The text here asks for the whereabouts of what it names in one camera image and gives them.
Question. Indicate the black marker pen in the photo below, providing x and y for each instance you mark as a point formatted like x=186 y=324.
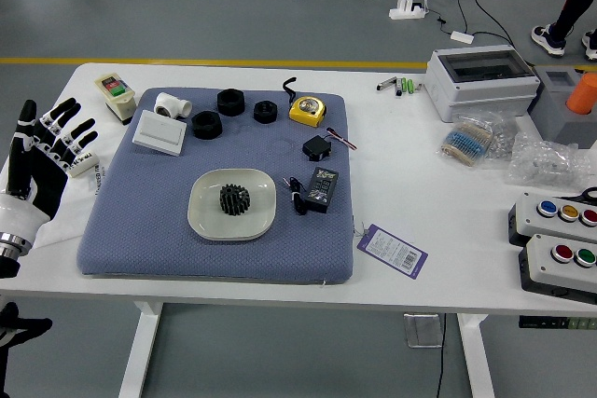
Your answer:
x=399 y=86

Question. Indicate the clear bag of screws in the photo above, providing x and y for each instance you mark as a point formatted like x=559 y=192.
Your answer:
x=503 y=137

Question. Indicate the white wall switch panel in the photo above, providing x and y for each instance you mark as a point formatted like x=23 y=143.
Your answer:
x=158 y=132

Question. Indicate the table height control panel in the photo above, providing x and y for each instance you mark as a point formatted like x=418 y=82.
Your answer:
x=555 y=322

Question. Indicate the orange cylinder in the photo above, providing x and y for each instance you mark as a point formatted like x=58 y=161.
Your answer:
x=583 y=95

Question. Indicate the large black gear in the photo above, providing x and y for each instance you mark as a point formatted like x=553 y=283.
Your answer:
x=237 y=208

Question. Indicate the black digital display module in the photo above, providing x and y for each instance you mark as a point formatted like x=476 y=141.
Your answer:
x=321 y=188

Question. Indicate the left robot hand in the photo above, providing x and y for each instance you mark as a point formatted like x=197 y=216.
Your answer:
x=42 y=183

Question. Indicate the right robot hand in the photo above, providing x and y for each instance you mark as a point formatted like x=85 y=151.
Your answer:
x=18 y=325

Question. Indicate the red-green button box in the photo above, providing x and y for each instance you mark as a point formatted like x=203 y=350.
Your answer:
x=541 y=267

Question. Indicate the cream red-green switch box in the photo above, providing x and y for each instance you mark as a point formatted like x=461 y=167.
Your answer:
x=112 y=88

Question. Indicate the large black plastic nut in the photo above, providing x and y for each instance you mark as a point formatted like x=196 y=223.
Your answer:
x=205 y=125
x=230 y=103

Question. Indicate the purple product tag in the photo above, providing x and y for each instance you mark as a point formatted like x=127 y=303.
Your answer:
x=392 y=251

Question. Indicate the blue-yellow-red button box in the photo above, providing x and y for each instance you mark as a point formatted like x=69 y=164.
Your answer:
x=527 y=221

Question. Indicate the white square plate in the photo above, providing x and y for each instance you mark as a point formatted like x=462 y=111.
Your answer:
x=210 y=221

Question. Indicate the white power adapter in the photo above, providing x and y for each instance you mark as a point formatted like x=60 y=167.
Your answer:
x=462 y=36

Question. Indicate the white power strip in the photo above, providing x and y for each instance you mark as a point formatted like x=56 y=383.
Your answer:
x=402 y=13

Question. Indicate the green battery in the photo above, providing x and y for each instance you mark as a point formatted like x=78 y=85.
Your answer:
x=406 y=85
x=411 y=86

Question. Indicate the yellow tape measure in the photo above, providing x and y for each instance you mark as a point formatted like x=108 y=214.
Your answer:
x=305 y=109

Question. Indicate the person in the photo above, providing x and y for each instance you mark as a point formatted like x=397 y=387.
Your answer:
x=571 y=6

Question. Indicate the small black plastic nut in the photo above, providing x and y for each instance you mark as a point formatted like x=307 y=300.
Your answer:
x=265 y=112

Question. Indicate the blue-grey cushion mat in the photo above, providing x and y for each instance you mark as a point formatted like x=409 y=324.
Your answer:
x=261 y=249

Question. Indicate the white pipe tee fitting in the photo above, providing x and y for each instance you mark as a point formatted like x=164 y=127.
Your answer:
x=170 y=104

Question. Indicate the grey block holder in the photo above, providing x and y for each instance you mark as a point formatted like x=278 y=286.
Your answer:
x=555 y=123

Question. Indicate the bubble wrap bag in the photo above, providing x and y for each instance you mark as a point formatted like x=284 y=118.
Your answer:
x=545 y=162

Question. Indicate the white labelled tube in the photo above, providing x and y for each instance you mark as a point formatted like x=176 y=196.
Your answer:
x=84 y=165

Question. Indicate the grey electrical enclosure box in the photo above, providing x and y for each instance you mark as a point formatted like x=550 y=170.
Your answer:
x=480 y=95

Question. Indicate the bag of resistors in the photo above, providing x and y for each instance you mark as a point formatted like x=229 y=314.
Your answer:
x=466 y=141

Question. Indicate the grey box under table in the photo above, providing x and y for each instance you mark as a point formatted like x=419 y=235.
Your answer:
x=422 y=330

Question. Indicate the white table leg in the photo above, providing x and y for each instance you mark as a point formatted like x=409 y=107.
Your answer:
x=140 y=351
x=478 y=360

